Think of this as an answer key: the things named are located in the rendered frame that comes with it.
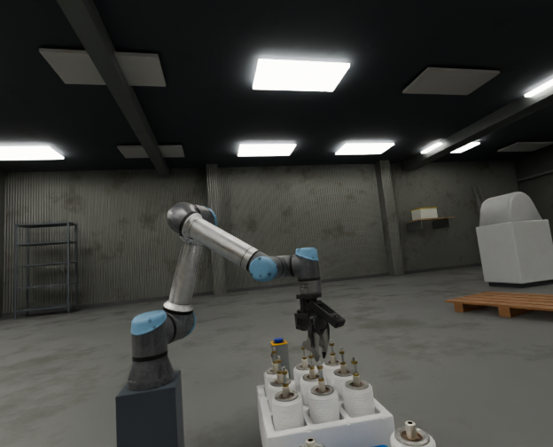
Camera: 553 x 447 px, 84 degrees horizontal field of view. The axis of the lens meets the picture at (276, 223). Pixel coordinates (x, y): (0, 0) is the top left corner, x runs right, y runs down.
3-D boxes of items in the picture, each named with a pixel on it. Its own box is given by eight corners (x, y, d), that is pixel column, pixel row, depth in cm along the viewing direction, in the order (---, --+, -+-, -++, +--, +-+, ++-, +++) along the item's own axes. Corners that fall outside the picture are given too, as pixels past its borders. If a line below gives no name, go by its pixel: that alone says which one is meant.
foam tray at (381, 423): (272, 506, 86) (267, 437, 88) (260, 432, 125) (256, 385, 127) (401, 479, 92) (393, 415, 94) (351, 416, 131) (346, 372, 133)
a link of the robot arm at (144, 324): (123, 357, 105) (121, 316, 107) (151, 346, 118) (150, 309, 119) (151, 357, 101) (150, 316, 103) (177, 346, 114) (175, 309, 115)
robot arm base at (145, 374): (121, 394, 99) (120, 362, 100) (133, 377, 113) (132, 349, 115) (171, 386, 102) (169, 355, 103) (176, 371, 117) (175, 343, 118)
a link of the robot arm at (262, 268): (159, 192, 107) (279, 258, 90) (180, 197, 117) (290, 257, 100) (146, 223, 108) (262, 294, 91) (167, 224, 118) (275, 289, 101)
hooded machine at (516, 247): (523, 280, 501) (508, 198, 518) (566, 283, 438) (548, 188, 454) (482, 286, 488) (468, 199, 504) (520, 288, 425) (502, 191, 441)
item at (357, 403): (369, 458, 93) (362, 394, 95) (342, 445, 100) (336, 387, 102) (385, 443, 99) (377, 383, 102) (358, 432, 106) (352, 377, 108)
